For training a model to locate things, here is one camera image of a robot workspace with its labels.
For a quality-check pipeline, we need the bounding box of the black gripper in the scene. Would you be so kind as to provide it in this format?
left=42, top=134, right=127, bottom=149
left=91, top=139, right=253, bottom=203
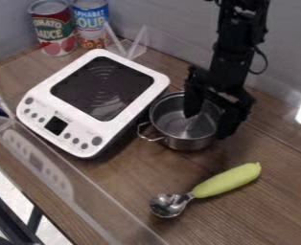
left=184, top=48, right=255, bottom=140

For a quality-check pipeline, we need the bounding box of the silver steel pot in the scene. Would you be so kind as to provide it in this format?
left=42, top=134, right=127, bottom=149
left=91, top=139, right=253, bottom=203
left=135, top=92, right=221, bottom=151

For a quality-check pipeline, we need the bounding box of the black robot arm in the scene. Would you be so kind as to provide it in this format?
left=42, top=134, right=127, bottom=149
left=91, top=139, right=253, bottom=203
left=184, top=0, right=269, bottom=140

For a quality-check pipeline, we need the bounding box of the white and black stove top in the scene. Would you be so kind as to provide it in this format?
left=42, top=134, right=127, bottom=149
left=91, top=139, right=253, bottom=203
left=15, top=49, right=169, bottom=159

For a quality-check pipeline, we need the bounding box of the alphabet soup can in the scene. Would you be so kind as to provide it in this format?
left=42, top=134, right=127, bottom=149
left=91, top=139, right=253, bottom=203
left=73, top=0, right=107, bottom=50

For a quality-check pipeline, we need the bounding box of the tomato sauce can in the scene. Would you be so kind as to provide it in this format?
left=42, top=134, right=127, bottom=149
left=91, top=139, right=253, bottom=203
left=27, top=0, right=75, bottom=56

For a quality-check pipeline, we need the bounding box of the clear acrylic front barrier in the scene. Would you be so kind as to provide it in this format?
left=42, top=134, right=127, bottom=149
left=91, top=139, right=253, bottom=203
left=0, top=76, right=169, bottom=245

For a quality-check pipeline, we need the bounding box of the clear acrylic corner bracket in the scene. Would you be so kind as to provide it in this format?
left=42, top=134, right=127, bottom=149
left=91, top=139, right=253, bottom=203
left=103, top=24, right=149, bottom=60

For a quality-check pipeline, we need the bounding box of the green handled ice cream scoop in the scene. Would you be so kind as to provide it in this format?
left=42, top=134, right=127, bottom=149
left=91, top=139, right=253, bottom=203
left=149, top=163, right=261, bottom=218

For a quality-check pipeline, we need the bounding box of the black table frame leg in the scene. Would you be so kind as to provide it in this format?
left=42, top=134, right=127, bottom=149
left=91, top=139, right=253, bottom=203
left=0, top=197, right=45, bottom=245

